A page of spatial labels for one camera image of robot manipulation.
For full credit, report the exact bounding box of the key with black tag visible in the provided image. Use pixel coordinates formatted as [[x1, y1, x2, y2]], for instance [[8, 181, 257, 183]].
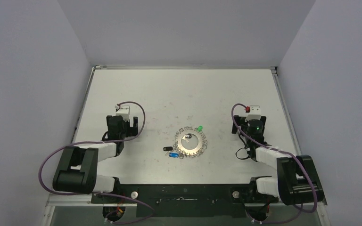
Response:
[[163, 146, 173, 154], [182, 134, 192, 142]]

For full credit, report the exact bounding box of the key with blue tag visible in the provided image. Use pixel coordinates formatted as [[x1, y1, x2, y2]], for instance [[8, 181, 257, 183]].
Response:
[[168, 152, 184, 159]]

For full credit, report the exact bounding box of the metal keyring chain loop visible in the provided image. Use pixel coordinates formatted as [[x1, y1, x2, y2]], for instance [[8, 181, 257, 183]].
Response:
[[174, 125, 208, 159]]

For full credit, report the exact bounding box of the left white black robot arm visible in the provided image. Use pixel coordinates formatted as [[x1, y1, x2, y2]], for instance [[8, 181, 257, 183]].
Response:
[[52, 115, 139, 194]]

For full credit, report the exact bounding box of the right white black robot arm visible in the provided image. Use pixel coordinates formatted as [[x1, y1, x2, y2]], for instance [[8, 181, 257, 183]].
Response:
[[232, 115, 325, 205]]

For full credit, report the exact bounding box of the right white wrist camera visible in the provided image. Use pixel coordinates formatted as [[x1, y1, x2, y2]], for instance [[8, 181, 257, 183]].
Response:
[[245, 105, 262, 122]]

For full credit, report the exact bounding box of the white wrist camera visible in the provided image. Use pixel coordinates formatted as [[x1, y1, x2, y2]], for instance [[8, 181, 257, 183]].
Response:
[[245, 105, 262, 122], [115, 105, 130, 121]]

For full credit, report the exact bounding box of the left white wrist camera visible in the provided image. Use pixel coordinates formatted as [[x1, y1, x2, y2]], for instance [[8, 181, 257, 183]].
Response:
[[115, 105, 130, 121]]

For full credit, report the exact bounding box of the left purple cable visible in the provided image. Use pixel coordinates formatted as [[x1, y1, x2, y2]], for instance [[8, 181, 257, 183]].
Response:
[[38, 101, 156, 225]]

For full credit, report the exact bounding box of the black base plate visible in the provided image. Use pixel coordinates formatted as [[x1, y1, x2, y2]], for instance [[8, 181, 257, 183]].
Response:
[[91, 183, 279, 218]]

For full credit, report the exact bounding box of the aluminium frame rail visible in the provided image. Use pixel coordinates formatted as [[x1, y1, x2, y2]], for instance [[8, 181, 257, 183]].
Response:
[[46, 184, 328, 207]]

